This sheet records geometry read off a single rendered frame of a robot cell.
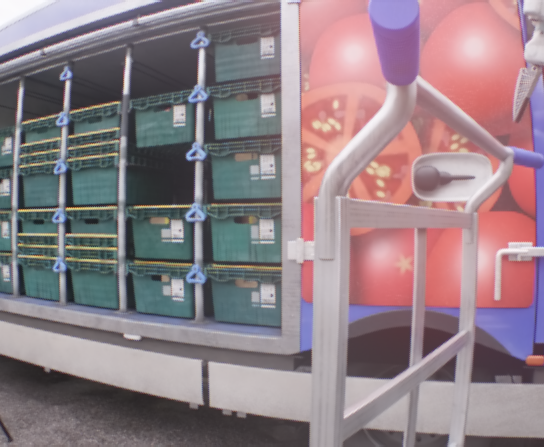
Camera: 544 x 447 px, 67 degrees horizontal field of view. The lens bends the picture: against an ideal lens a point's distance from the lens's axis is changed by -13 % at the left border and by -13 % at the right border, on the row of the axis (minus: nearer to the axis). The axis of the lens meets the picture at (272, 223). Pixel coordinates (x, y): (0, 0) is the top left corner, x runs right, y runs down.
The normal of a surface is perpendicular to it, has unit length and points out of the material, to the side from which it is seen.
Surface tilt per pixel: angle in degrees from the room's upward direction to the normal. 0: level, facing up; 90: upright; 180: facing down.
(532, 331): 90
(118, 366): 90
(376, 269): 90
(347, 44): 90
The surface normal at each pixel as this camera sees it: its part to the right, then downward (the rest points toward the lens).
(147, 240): -0.37, 0.12
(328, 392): -0.62, -0.01
